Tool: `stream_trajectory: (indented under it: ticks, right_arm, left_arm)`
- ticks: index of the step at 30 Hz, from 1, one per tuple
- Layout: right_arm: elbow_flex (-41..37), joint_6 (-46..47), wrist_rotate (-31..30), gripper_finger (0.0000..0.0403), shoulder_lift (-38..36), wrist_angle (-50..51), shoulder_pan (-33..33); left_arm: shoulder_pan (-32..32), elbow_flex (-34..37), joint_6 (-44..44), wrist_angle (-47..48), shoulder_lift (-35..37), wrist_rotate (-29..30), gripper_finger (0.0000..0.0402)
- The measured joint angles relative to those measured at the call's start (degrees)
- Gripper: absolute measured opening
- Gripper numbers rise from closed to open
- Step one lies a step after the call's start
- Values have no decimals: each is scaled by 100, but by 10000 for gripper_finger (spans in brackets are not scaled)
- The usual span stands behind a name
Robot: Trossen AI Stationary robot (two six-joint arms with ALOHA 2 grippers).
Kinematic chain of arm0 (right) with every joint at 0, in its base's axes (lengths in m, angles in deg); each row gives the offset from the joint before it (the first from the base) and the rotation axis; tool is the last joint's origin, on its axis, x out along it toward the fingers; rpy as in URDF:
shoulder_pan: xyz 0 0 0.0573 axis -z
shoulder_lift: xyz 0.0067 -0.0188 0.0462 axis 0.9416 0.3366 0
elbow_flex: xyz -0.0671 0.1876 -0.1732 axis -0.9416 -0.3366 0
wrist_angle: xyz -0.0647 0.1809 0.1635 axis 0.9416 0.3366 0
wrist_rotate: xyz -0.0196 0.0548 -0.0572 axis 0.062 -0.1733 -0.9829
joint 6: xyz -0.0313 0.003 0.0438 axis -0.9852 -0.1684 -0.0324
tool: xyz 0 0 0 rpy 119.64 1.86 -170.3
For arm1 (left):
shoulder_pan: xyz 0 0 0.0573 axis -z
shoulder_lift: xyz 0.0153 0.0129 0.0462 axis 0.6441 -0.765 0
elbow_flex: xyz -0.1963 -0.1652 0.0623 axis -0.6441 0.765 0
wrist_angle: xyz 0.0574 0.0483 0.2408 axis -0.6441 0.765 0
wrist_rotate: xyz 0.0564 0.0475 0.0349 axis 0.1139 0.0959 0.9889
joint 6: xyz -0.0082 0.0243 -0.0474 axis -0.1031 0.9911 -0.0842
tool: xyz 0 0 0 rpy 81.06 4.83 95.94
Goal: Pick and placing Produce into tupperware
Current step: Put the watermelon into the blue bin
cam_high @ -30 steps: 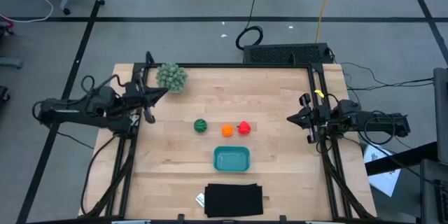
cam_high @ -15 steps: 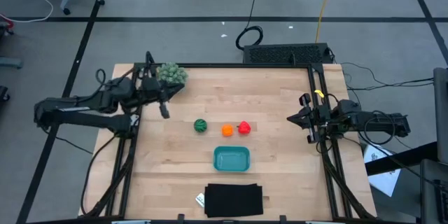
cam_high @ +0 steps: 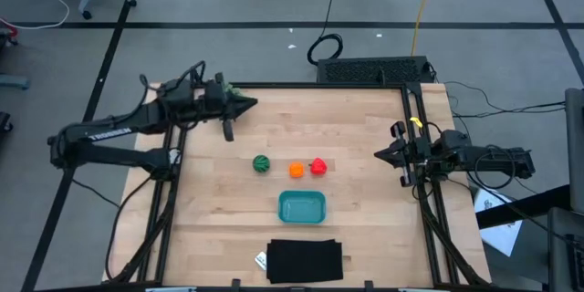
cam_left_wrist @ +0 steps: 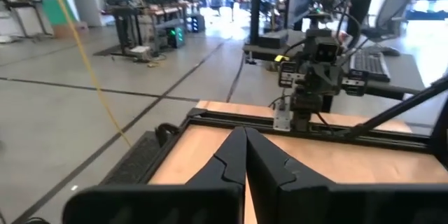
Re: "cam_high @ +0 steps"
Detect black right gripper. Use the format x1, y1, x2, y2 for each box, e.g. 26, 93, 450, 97
373, 120, 433, 189

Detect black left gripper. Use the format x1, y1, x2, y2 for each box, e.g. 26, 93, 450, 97
203, 72, 259, 143

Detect toy watermelon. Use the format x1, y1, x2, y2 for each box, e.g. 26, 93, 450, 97
252, 154, 271, 174

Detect toy red pepper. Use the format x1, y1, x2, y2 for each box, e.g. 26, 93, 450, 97
308, 157, 329, 177

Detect green spiky artificial plant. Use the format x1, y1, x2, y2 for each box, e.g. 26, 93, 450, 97
223, 81, 250, 100

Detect black perforated box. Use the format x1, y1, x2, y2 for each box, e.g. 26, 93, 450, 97
317, 56, 434, 86

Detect teal plastic container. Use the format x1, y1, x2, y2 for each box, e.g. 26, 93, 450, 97
277, 190, 328, 225

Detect white paper sheet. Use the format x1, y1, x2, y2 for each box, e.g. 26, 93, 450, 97
474, 187, 524, 257

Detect black folded cloth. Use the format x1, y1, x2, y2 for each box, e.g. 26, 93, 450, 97
266, 238, 344, 285

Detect black bar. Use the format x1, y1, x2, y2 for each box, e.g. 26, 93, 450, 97
475, 184, 571, 230

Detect grey cabinet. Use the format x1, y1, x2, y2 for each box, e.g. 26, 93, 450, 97
564, 87, 584, 214

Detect black metal table frame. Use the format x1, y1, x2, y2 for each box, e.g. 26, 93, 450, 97
107, 80, 492, 292

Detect black coiled cable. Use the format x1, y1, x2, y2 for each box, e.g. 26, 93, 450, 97
307, 0, 344, 66

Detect thin black cables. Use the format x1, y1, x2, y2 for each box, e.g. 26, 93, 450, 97
444, 80, 567, 120

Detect yellow cable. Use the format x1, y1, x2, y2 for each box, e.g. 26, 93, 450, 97
410, 0, 440, 57

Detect black cable on arm base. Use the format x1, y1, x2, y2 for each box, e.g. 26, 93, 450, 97
105, 175, 154, 282

